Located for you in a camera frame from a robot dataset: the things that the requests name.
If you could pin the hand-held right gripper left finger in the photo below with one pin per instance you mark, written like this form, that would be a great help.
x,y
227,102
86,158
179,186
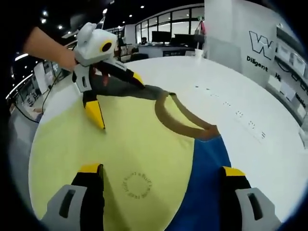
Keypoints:
x,y
72,209

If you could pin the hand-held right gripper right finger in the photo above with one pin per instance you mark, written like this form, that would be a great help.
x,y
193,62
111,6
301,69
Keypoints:
x,y
250,211

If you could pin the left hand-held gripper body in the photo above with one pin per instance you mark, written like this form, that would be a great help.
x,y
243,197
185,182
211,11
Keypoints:
x,y
93,45

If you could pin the yellow blue grey garment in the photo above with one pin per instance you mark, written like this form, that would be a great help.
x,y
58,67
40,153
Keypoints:
x,y
120,144

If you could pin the person's left hand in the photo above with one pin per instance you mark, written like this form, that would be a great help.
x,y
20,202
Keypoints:
x,y
67,60

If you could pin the black desktop monitor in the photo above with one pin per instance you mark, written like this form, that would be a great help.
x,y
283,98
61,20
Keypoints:
x,y
161,37

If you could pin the white cup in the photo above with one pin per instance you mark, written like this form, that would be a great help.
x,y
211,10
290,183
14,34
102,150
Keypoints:
x,y
199,54

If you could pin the pink hanging bag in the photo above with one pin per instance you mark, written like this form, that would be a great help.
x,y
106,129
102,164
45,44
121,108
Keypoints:
x,y
202,27

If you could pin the grey metal shelf rack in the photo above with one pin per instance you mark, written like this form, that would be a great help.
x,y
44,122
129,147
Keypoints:
x,y
292,65

